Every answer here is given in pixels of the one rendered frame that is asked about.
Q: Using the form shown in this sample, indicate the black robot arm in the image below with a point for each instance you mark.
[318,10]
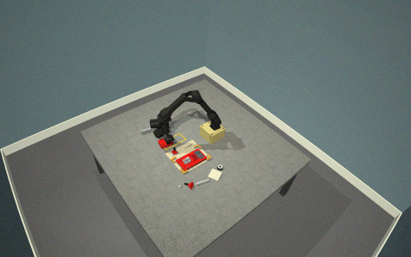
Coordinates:
[164,117]

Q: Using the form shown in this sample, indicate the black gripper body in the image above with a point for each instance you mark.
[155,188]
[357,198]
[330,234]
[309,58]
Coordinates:
[168,138]

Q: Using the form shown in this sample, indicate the cream flat square tile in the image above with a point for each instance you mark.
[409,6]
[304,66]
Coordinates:
[214,174]

